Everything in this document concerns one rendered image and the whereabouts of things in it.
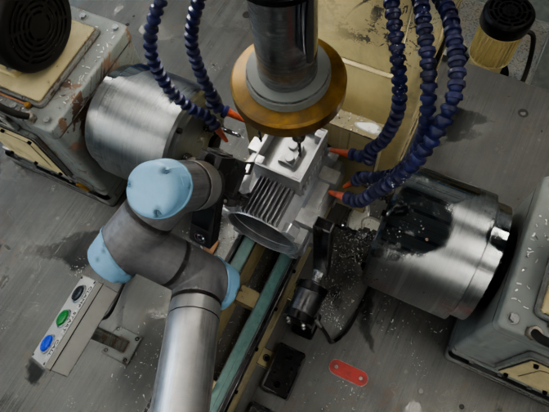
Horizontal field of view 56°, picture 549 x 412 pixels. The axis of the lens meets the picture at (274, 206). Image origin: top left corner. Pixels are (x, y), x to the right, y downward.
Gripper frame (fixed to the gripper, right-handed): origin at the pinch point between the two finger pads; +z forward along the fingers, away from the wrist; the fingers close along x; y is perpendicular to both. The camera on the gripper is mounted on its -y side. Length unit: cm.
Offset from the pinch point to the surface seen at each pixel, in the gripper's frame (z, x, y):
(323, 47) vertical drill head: -11.8, -8.7, 28.2
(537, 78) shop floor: 166, -61, 70
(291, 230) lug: -1.3, -12.2, -2.8
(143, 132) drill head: -4.4, 20.9, 4.1
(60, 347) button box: -18.9, 15.5, -34.6
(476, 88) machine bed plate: 57, -35, 40
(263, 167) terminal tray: -2.5, -3.4, 6.2
